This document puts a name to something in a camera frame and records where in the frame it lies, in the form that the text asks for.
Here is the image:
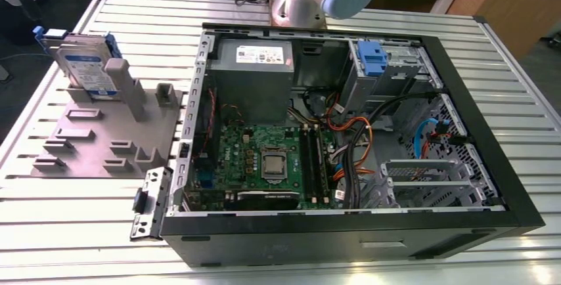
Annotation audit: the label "grey power supply unit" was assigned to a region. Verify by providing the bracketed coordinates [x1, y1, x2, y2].
[204, 39, 295, 127]

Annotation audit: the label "silver CPU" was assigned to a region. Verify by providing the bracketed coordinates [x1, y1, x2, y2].
[262, 154, 288, 176]

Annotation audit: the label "black graphics card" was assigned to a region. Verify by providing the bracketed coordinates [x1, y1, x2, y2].
[223, 190, 302, 213]

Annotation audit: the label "black RAM stick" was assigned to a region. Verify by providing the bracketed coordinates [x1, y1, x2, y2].
[312, 126, 332, 202]

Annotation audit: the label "orange yellow wire bundle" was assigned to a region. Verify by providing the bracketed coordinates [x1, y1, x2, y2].
[326, 116, 379, 183]

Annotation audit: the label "blue drive cage latch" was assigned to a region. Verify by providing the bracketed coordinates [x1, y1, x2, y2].
[355, 40, 388, 77]

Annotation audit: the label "green motherboard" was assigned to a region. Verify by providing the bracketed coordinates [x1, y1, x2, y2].
[181, 123, 348, 212]

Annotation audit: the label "CPU socket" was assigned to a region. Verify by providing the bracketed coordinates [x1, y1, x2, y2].
[259, 146, 291, 185]

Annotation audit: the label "thick black cable bundle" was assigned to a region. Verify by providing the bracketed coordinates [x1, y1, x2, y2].
[339, 90, 441, 209]

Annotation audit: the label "hard disk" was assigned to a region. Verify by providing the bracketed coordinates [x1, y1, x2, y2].
[33, 26, 123, 98]

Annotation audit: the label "grey parts rack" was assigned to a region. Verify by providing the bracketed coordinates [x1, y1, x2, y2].
[29, 57, 185, 179]

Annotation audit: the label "red yellow black power wire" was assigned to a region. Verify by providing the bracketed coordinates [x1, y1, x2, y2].
[427, 123, 470, 146]

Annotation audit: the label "blue data wire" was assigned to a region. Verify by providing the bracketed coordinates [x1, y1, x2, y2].
[412, 118, 453, 162]

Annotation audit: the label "grey optical drive cage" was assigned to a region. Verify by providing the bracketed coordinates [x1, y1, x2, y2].
[339, 37, 441, 125]

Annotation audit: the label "black open PC case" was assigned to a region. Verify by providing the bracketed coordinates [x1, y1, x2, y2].
[129, 21, 547, 269]

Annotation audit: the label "metal disk bay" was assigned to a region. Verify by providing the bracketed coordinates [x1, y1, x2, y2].
[378, 158, 505, 209]

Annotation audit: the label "wooden cabinet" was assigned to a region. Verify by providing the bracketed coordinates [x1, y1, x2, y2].
[449, 0, 561, 61]

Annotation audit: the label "thin grey white wires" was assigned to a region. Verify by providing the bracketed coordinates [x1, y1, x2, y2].
[328, 142, 354, 163]

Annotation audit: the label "hinged metal slot bracket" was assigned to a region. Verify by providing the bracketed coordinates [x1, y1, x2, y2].
[128, 165, 175, 242]

